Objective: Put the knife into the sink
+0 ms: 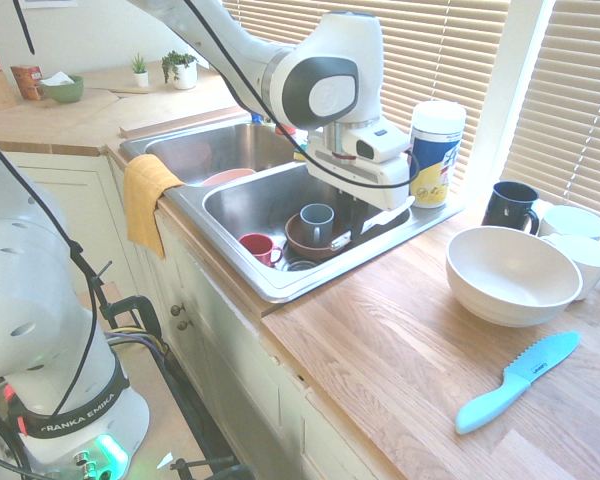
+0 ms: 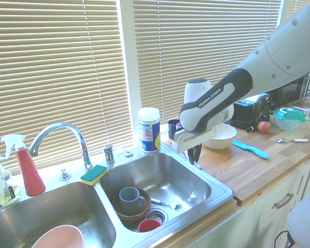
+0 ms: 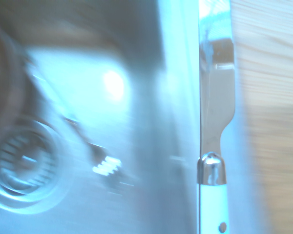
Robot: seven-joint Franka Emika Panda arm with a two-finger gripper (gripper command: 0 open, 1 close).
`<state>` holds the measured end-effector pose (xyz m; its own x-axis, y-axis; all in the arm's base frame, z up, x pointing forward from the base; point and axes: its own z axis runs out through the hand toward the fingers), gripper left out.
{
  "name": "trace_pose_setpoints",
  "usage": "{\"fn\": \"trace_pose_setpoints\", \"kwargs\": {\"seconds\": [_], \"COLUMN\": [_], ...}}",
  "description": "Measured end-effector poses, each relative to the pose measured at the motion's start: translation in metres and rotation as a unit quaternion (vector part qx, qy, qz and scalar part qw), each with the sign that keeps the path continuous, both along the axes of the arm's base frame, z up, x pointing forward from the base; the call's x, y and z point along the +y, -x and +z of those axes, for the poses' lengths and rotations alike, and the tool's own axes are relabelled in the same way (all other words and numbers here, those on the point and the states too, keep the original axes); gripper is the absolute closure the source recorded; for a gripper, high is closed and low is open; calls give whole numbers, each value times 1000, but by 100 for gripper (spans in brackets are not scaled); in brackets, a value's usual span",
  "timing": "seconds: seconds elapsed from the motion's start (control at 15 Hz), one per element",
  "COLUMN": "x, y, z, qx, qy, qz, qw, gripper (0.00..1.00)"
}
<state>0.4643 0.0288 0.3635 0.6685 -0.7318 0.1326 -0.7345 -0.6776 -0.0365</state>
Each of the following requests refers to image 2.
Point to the chrome faucet knob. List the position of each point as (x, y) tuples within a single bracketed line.
[(64, 174)]

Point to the wide beige window blind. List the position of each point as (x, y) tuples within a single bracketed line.
[(54, 64)]

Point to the red enamel mug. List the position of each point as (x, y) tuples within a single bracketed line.
[(148, 225)]

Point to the red spray bottle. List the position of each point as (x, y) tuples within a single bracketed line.
[(31, 175)]

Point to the light blue knife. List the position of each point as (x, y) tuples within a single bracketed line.
[(250, 148)]

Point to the cream kitchen cabinet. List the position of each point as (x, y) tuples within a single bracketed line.
[(268, 222)]

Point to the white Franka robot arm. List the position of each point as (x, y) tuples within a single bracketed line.
[(273, 51)]

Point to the stainless steel double sink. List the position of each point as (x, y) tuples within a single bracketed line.
[(170, 165)]

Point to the clear container with green lid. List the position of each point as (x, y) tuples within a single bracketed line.
[(289, 116)]

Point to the white ceramic bowl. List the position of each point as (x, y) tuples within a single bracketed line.
[(222, 139)]

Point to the medium beige window blind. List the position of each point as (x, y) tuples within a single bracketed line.
[(196, 38)]

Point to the grey rounded blurry object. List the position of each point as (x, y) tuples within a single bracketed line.
[(304, 222)]

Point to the black microwave oven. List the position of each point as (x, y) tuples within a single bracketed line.
[(289, 93)]

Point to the metal sink drain strainer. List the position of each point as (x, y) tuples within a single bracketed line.
[(156, 215)]

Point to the black cup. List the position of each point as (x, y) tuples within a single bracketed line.
[(171, 130)]

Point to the white sink deck cap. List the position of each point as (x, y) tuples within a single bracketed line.
[(128, 154)]

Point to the chrome curved faucet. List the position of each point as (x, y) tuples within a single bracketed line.
[(77, 131)]

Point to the pink plastic bowl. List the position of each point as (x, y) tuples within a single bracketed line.
[(62, 236)]

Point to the black toaster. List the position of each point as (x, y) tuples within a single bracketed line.
[(250, 108)]

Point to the narrow beige window blind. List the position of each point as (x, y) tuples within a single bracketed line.
[(290, 10)]

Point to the red apple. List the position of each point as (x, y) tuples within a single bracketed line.
[(264, 127)]

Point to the grey ceramic mug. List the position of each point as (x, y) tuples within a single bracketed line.
[(130, 204)]

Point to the chrome side sprayer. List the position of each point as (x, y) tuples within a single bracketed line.
[(109, 155)]

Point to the brown wooden bowl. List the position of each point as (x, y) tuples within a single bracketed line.
[(144, 209)]

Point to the white wipes canister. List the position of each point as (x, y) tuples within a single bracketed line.
[(149, 129)]

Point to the clear glass dish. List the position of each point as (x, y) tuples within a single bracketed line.
[(306, 104)]

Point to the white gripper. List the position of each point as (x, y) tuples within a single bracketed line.
[(193, 139)]

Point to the yellow and green sponge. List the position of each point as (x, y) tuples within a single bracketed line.
[(94, 174)]

